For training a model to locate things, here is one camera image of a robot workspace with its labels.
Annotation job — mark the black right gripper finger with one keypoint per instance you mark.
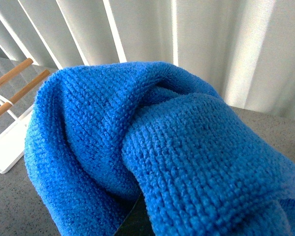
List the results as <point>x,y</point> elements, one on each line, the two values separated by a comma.
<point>137,222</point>

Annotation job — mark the blue microfiber cloth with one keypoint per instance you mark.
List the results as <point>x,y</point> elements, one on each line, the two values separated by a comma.
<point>101,136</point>

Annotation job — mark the white rack with wooden bars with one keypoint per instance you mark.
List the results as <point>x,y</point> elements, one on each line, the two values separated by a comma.
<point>12,139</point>

